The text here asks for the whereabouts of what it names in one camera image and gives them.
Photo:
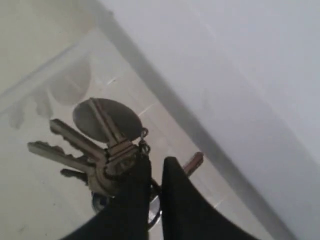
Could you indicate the key bunch with blue tag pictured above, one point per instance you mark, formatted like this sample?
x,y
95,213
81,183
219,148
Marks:
x,y
110,139

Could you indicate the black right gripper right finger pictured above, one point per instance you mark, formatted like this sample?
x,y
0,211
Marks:
x,y
186,215

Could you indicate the clear drawer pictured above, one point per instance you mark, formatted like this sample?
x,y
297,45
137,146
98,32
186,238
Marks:
x,y
238,80

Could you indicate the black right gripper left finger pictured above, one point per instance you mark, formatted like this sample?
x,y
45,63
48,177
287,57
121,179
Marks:
x,y
126,216

